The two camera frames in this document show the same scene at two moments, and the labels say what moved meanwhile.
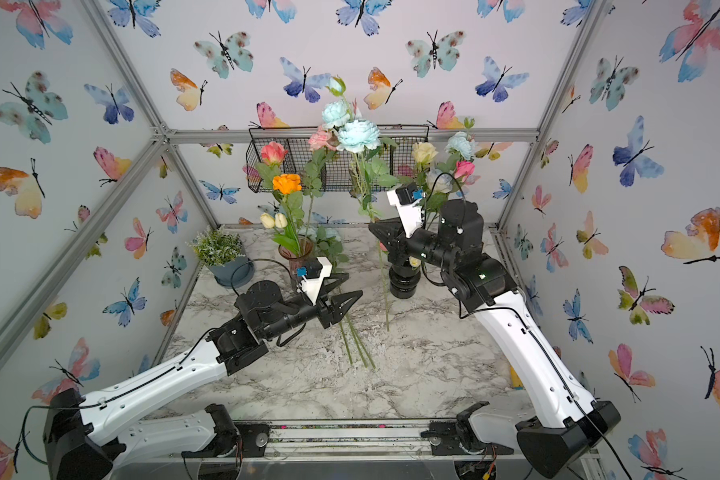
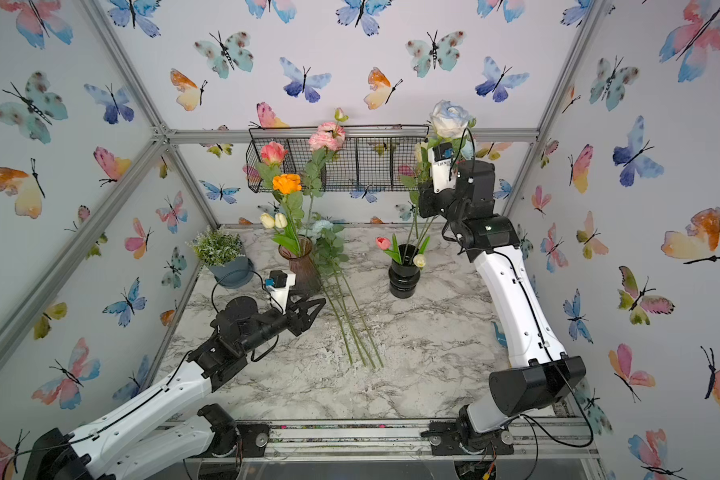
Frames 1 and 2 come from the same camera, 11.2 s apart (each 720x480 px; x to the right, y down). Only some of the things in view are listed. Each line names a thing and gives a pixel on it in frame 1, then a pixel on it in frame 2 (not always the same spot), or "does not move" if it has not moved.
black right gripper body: [425, 251] → [449, 206]
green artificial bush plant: [217, 245] does not move
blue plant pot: [235, 273] does not move
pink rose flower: [273, 153] does not move
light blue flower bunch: [363, 137] → [330, 254]
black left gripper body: [321, 313] → [294, 323]
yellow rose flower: [424, 152] does not move
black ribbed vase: [403, 280] does not move
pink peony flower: [323, 138] does not move
